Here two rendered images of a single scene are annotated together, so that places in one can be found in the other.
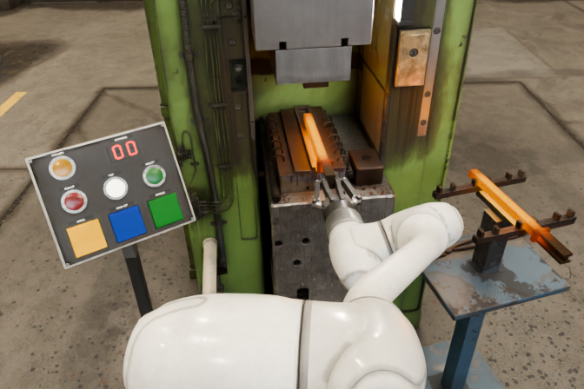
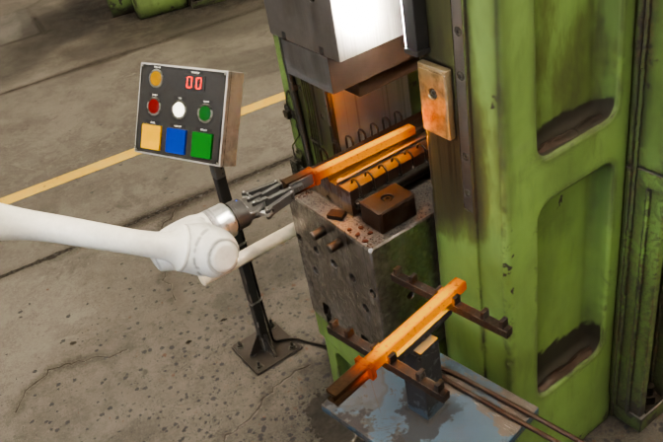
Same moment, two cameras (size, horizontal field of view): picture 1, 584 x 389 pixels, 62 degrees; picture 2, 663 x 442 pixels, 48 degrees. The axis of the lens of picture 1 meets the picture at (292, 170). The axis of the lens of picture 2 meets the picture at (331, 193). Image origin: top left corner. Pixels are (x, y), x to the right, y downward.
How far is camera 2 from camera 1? 172 cm
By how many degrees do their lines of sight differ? 54
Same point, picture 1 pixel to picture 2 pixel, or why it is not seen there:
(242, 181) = not seen: hidden behind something
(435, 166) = (494, 264)
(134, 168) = (194, 101)
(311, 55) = (302, 53)
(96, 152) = (178, 76)
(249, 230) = not seen: hidden behind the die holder
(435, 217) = (189, 236)
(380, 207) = (360, 256)
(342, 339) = not seen: outside the picture
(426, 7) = (443, 40)
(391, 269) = (66, 222)
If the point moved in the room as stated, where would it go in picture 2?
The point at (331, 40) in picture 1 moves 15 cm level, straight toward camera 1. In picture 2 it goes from (312, 44) to (252, 63)
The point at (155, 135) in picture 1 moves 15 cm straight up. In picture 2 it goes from (217, 81) to (205, 32)
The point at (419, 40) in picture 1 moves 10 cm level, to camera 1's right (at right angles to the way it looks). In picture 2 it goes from (434, 80) to (463, 95)
